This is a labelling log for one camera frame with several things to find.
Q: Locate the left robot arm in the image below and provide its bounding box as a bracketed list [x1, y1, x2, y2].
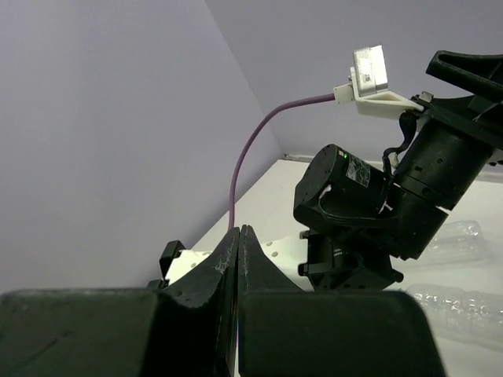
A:
[159, 46, 502, 298]

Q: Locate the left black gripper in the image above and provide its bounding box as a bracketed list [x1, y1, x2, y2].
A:
[411, 50, 502, 151]

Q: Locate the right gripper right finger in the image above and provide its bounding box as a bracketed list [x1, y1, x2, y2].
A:
[237, 225, 446, 376]

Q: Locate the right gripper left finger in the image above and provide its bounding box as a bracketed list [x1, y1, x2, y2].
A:
[1, 229, 240, 376]

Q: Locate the clear bottle far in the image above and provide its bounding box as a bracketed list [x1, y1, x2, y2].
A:
[422, 220, 502, 265]

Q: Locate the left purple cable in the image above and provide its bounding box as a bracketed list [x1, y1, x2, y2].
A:
[228, 93, 337, 232]

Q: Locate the clear bottle near bin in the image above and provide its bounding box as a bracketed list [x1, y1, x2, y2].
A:
[406, 284, 502, 352]

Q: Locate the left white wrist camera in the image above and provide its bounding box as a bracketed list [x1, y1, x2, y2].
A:
[333, 45, 424, 119]

